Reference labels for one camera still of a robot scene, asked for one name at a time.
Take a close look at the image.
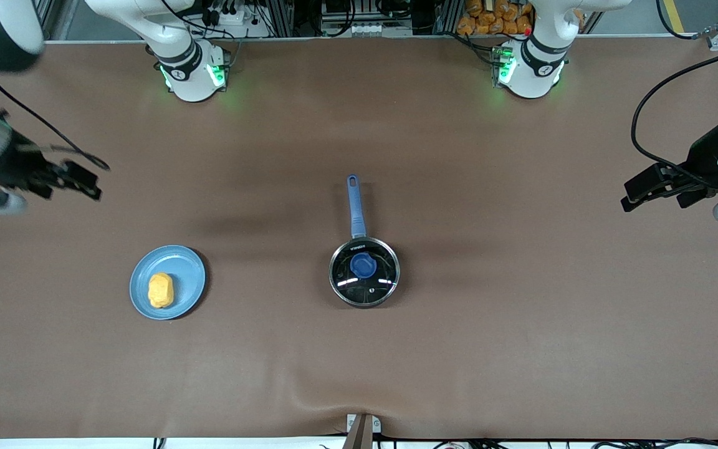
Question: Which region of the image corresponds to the yellow potato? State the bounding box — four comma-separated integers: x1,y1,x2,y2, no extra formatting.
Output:
148,273,175,309

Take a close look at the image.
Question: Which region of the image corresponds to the glass lid with blue knob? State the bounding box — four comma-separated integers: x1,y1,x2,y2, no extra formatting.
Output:
329,237,401,309

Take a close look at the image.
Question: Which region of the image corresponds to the blue round plate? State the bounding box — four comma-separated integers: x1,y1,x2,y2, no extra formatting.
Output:
129,244,208,321

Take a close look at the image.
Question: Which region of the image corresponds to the white power strip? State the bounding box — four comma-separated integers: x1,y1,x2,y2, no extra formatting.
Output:
205,2,272,39

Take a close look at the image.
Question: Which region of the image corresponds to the bag of orange items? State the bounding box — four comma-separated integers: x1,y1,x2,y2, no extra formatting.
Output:
457,0,534,36

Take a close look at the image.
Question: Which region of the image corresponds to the brown table mat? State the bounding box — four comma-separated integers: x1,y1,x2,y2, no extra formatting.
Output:
0,34,718,441

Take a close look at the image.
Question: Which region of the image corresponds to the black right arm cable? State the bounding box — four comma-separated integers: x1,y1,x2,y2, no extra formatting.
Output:
0,70,111,171

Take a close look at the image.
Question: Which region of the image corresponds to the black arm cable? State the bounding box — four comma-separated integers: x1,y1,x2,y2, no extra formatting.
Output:
631,53,718,188
0,70,111,171

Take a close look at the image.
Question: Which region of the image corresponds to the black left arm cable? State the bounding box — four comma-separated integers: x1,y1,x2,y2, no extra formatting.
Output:
631,53,718,188

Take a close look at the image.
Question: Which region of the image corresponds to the black pot with blue handle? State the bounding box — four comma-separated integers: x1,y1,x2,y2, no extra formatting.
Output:
329,175,401,309

